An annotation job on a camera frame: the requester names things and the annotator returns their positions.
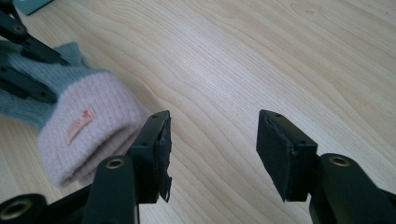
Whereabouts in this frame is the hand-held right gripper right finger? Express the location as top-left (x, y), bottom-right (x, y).
top-left (255, 108), bottom-right (319, 203)

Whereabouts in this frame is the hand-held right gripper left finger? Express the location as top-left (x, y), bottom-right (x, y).
top-left (125, 109), bottom-right (173, 205)

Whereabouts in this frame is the light blue plastic basket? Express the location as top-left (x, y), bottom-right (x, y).
top-left (12, 0), bottom-right (54, 16)

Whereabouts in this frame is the grey pink glove with label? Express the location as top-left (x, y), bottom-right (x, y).
top-left (0, 41), bottom-right (151, 189)

